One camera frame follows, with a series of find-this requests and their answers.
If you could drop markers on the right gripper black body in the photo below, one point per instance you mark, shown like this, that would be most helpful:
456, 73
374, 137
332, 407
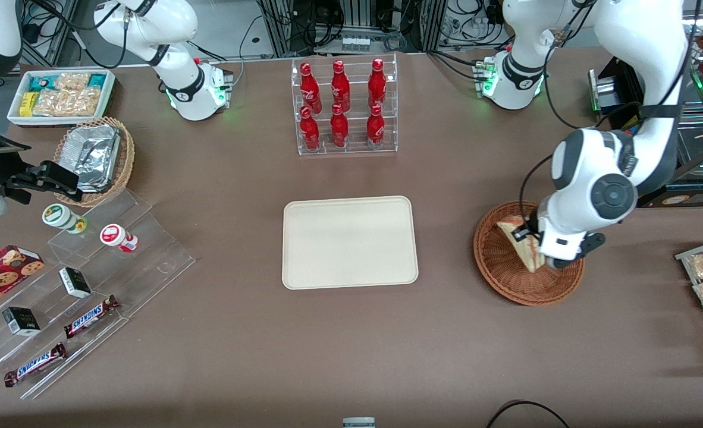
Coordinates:
8, 178

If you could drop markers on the triangle sandwich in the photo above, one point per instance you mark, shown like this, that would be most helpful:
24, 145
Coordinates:
521, 241

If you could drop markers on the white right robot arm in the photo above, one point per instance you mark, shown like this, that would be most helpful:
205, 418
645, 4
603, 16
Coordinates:
179, 24

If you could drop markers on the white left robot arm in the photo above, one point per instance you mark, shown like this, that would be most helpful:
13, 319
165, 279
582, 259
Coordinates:
643, 47

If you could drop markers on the light wicker basket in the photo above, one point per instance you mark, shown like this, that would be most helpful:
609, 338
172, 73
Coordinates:
126, 154

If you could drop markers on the brown wicker basket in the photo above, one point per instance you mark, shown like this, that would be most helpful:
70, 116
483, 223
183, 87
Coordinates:
506, 276

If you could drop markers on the cream plastic tray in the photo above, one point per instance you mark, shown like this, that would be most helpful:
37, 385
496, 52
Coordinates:
351, 244

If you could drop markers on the green sunflower snack cup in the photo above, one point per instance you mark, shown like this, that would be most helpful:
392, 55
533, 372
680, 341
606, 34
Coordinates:
60, 217

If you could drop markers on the silver foil container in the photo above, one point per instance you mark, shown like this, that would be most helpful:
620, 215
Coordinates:
93, 154

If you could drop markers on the white snack bin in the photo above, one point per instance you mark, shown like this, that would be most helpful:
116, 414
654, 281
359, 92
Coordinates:
15, 119

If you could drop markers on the yellow snack packet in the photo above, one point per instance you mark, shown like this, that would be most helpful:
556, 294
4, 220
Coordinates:
26, 104

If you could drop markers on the clear cracker bag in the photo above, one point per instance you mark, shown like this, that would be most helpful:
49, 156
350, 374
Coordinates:
69, 102
73, 80

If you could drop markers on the red lidded snack cup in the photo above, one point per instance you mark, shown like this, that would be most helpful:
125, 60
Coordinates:
116, 236

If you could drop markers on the red tartan cookie box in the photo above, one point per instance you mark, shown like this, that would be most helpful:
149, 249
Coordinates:
0, 276

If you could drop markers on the teal snack packet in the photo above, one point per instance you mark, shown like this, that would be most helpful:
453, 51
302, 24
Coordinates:
42, 82
97, 79

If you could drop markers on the small black carton box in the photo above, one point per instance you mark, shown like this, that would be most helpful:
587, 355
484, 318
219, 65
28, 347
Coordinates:
21, 321
75, 282

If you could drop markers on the clear acrylic stepped shelf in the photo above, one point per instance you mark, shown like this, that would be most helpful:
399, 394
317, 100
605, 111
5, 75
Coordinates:
149, 261

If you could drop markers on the Snickers chocolate bar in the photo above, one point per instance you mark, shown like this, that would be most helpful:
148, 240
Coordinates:
91, 316
35, 364

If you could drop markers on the black box device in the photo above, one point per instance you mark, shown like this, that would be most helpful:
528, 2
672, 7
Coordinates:
616, 89

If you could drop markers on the red cola bottle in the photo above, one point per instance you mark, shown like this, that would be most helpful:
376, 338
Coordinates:
377, 83
375, 128
310, 131
340, 86
310, 86
339, 128

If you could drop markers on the clear acrylic bottle rack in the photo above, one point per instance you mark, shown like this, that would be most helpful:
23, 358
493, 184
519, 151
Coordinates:
354, 148

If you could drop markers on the small grey device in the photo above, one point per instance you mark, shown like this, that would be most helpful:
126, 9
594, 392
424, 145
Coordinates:
358, 422

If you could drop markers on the white power strip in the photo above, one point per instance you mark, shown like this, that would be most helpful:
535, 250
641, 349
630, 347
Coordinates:
354, 43

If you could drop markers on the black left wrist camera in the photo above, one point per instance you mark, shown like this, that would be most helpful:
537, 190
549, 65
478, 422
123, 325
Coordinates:
530, 232

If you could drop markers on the aluminium frame rack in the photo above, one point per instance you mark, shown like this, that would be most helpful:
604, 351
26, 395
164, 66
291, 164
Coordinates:
280, 27

